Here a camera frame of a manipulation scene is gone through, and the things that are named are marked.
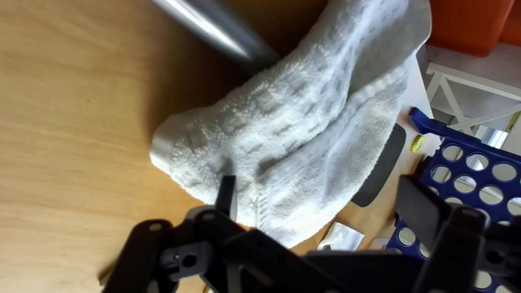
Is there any white cross-back wooden chair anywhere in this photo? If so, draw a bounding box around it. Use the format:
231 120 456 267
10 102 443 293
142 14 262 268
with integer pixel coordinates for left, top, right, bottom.
423 60 521 135

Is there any black spatula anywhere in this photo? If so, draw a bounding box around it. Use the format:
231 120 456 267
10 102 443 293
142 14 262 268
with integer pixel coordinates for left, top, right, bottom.
148 0 407 208

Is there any white waffle towel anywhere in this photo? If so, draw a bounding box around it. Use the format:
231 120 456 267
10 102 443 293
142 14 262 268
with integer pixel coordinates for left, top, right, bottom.
148 0 433 250

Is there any blue connect four frame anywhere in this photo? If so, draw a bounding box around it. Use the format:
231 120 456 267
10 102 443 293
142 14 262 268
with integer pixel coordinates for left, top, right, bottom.
386 106 521 293

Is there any small white paper scrap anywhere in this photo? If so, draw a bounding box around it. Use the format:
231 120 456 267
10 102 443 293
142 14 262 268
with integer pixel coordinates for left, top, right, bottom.
316 219 366 252

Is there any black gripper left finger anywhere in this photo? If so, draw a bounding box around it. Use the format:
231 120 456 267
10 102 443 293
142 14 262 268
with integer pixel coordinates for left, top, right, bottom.
213 174 239 224

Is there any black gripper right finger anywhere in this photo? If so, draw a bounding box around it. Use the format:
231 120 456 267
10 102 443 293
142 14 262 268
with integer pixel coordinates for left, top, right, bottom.
394 174 453 252

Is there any orange sofa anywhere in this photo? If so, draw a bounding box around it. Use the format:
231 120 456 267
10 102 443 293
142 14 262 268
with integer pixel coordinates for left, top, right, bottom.
430 0 521 58

